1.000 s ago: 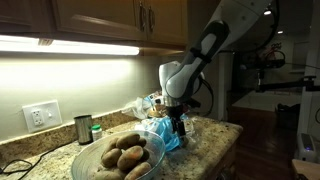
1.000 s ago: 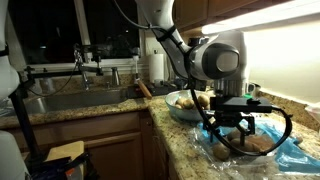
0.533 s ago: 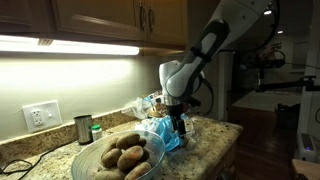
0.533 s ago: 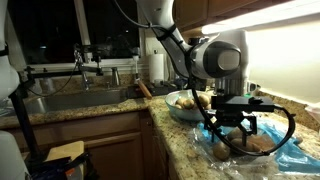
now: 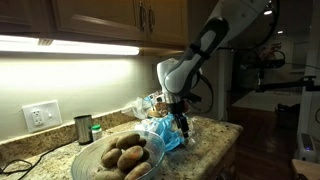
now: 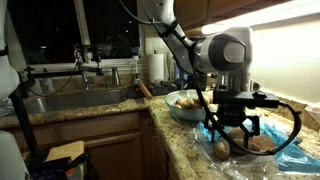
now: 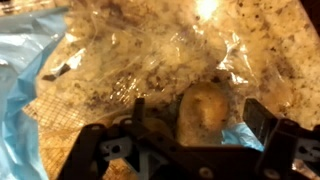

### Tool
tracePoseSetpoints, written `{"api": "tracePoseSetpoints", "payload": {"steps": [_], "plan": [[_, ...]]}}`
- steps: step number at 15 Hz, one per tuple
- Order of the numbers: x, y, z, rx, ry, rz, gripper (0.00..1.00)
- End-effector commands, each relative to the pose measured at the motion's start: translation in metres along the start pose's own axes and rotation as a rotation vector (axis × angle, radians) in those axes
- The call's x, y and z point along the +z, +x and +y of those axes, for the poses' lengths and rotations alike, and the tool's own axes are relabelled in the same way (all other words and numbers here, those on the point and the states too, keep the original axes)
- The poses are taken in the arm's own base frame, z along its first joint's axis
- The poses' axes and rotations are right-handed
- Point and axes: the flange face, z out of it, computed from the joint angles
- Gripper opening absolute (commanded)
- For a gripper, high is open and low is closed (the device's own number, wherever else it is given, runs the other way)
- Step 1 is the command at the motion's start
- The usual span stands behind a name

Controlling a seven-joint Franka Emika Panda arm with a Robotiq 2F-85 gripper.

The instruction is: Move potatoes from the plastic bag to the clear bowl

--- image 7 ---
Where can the clear blue plastic potato bag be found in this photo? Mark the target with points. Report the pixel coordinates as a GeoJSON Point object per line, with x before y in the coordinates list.
{"type": "Point", "coordinates": [20, 66]}

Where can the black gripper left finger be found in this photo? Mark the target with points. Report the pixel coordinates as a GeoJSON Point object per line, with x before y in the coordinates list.
{"type": "Point", "coordinates": [139, 110]}

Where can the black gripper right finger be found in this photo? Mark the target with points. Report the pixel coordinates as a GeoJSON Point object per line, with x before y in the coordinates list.
{"type": "Point", "coordinates": [260, 116]}

